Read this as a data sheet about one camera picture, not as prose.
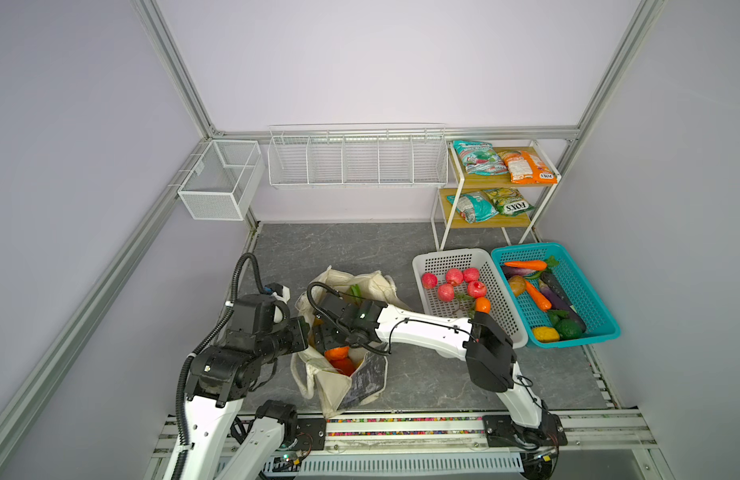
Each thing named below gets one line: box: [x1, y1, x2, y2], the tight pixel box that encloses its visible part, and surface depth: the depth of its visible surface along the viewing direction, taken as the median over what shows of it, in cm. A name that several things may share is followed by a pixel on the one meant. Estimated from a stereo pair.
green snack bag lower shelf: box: [483, 187, 535, 217], surface depth 104 cm
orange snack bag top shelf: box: [503, 150, 558, 184], surface depth 86 cm
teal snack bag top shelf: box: [453, 140, 509, 176], surface depth 90 cm
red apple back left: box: [421, 272, 439, 290], surface depth 100 cm
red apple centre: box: [467, 281, 487, 298], surface depth 97 cm
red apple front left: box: [438, 283, 455, 302], surface depth 96 cm
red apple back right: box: [463, 267, 480, 283], surface depth 101 cm
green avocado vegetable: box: [555, 318, 583, 339], surface depth 88 cm
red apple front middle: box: [445, 268, 463, 286], surface depth 101 cm
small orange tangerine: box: [475, 296, 491, 314], surface depth 93 cm
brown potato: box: [508, 275, 526, 297], surface depth 98 cm
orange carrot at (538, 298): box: [525, 281, 552, 312], surface depth 98 cm
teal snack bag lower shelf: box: [446, 191, 499, 224], surface depth 101 cm
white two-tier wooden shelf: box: [431, 140, 562, 251], surface depth 92 cm
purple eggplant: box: [538, 280, 586, 333], surface depth 93 cm
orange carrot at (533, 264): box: [504, 260, 548, 269], surface depth 104 cm
